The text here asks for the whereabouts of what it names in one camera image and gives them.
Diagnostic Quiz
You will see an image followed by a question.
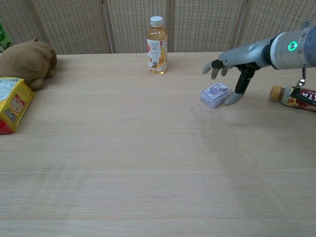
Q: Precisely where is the yellow Lipo snack bag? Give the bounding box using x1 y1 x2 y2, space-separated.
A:
0 77 35 135

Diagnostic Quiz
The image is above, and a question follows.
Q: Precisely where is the small purple plastic box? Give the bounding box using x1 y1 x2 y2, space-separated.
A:
199 82 231 110

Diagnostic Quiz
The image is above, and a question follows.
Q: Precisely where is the green printed package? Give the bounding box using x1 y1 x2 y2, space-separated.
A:
0 22 13 53

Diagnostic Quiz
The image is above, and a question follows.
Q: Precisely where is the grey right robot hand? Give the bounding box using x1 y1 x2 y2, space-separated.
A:
202 39 274 106

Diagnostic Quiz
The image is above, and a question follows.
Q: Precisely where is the yellow tea bottle white cap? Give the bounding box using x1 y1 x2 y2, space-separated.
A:
146 16 168 75

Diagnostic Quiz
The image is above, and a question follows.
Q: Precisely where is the black dangling cable with clip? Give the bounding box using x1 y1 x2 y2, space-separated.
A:
289 66 309 98

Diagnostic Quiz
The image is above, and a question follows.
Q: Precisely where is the brown plush toy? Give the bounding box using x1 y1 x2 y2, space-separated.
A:
0 37 58 90

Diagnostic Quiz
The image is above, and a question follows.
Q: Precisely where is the red label milk tea bottle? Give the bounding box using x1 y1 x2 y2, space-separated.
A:
269 85 316 112

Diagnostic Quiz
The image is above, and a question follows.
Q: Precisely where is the woven folding screen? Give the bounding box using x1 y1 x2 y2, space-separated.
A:
0 0 316 55

